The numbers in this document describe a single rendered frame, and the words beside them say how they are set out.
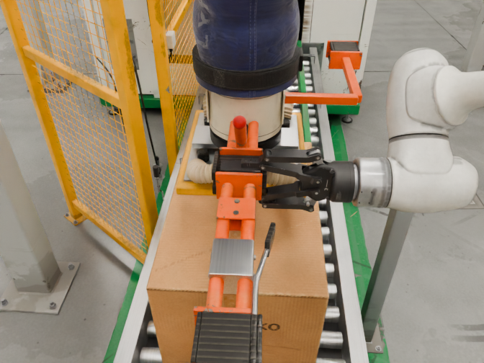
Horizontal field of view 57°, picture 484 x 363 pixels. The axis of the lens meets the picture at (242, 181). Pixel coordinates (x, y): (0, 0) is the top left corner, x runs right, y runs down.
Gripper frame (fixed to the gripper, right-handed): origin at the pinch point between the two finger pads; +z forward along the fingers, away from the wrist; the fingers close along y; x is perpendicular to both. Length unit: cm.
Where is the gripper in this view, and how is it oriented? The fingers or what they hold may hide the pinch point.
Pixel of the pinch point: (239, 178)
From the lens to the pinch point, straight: 80.2
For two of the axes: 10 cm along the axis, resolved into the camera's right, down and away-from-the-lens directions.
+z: -10.0, -0.3, 0.4
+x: 0.5, -6.3, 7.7
